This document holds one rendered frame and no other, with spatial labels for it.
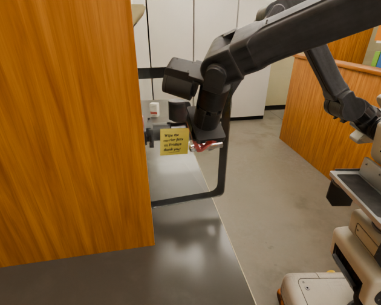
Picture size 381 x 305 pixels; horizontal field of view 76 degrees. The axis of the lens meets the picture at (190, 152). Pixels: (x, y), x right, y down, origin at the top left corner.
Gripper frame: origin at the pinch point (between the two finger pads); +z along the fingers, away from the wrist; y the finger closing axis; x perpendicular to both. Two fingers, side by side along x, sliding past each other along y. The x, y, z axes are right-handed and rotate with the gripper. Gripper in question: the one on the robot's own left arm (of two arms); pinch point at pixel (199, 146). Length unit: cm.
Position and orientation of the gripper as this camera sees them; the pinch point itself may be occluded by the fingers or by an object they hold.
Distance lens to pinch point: 61.3
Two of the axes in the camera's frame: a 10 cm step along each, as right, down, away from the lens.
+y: 2.4, 8.0, -5.5
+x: 9.6, -1.1, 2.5
